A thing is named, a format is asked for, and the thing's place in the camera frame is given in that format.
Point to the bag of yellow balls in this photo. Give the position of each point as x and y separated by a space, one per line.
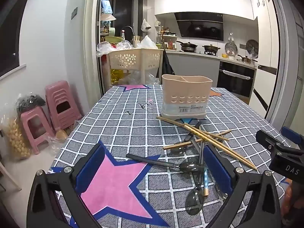
16 140

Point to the white plastic bag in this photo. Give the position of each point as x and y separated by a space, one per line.
148 43

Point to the black wok with lid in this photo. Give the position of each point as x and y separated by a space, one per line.
211 48
187 45

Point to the black range hood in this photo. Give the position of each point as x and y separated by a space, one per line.
200 27

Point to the person's right hand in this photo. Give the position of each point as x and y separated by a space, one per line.
291 201

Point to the white chopstick holder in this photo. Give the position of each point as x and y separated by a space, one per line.
136 42

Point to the stack of pink plastic stools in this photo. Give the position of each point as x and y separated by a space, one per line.
59 95

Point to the white sliding door frame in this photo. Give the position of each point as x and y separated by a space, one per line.
91 40

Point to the black stuff in clear bag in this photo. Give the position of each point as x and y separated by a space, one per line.
29 102

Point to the black hanging cloth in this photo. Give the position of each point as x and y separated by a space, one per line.
167 64

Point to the small metal pot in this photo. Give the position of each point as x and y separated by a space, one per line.
245 59

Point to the grey sliding door frame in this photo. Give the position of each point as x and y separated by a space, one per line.
285 52

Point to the black kitchen faucet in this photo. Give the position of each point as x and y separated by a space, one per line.
129 28

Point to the grey wall switch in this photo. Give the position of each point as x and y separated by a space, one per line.
74 13

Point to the yellow bowl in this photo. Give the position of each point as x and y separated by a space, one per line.
225 55

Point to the wooden furniture leg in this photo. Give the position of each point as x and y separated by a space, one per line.
7 173

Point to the heap of clear plastic bags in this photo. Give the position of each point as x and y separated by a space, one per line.
142 77

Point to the green plastic basin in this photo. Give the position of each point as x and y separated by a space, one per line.
112 39

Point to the round metal steamer rack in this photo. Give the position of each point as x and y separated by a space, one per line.
230 48

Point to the single pink plastic stool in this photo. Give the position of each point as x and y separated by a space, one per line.
30 117

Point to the blue hanging bag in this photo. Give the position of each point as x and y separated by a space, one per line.
106 4

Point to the cream plastic basket cart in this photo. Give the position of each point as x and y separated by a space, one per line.
130 59

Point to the beige plastic utensil holder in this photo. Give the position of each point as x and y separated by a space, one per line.
185 87

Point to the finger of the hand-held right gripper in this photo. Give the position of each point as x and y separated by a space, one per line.
292 135
266 137

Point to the crumpled clear plastic bag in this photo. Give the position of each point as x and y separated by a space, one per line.
105 48
124 44

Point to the black built-in oven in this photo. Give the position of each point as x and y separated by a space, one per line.
235 78

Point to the spray bottle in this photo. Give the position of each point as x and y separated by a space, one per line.
122 35

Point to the hanging plastic bag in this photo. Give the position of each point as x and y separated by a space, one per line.
145 25

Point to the spice rack with bottles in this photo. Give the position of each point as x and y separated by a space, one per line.
166 39

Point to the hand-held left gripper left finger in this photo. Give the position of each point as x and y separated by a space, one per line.
91 166

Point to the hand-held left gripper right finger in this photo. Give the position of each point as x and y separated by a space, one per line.
217 168

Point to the grey checked star tablecloth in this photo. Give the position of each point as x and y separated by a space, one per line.
133 128

